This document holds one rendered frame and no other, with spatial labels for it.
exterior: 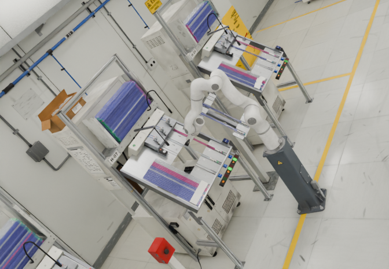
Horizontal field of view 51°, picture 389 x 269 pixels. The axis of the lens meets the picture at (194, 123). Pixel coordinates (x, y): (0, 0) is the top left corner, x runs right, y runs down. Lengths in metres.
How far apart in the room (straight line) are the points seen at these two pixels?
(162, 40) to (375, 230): 2.59
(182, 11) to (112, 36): 1.32
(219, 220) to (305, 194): 0.86
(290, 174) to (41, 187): 2.62
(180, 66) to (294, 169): 1.70
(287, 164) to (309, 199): 0.44
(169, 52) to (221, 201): 1.60
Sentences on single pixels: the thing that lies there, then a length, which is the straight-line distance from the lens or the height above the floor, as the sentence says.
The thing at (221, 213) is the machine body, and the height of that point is 0.19.
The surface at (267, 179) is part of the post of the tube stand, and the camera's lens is 4.20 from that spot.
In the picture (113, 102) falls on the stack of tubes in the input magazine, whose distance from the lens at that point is 3.43.
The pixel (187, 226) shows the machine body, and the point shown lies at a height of 0.48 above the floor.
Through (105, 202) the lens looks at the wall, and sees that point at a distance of 5.07.
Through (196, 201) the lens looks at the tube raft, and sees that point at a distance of 3.30.
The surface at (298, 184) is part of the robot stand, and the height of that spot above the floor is 0.31.
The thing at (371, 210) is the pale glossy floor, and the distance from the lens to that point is 3.51.
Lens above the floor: 2.56
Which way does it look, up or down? 25 degrees down
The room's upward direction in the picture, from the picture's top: 37 degrees counter-clockwise
